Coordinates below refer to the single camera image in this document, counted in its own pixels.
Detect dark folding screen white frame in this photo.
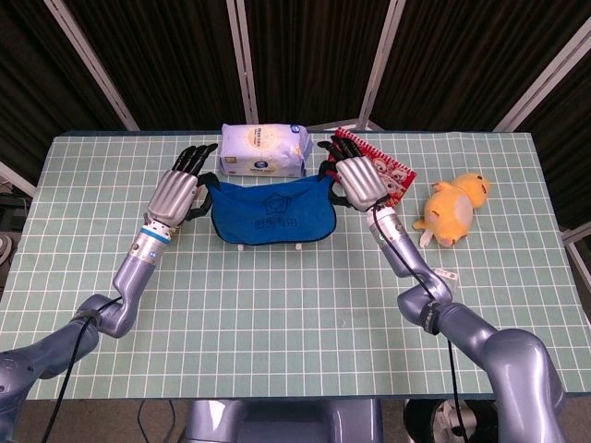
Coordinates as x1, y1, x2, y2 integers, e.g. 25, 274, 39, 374
0, 0, 591, 259

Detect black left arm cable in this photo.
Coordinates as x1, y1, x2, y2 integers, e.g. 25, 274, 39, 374
53, 297, 124, 443

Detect red 2026 desk calendar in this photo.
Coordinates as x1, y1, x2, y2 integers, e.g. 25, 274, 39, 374
322, 127, 417, 207

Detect metal wire rack white feet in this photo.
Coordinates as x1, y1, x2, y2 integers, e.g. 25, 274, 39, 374
236, 242, 304, 252

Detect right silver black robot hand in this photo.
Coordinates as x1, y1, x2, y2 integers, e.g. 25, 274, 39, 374
317, 136, 390, 212

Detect blue kitchen towel black trim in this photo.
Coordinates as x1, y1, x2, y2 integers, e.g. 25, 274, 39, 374
198, 173, 337, 245

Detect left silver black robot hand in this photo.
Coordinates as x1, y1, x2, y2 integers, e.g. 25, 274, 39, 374
143, 142, 219, 228

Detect lavender tissue pack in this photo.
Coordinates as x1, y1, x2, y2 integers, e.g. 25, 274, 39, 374
217, 122, 315, 179

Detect green grid cutting mat table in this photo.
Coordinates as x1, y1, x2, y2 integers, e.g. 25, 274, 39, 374
0, 131, 591, 401

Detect small clear white container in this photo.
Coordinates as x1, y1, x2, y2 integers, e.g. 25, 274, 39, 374
436, 267, 460, 296

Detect black round bin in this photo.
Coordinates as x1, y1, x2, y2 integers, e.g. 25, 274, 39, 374
404, 399, 490, 443

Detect yellow plush toy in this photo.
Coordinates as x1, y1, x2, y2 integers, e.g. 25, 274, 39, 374
412, 171, 492, 250

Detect grey-blue robot torso base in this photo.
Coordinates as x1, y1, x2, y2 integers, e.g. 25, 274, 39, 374
184, 399, 384, 443

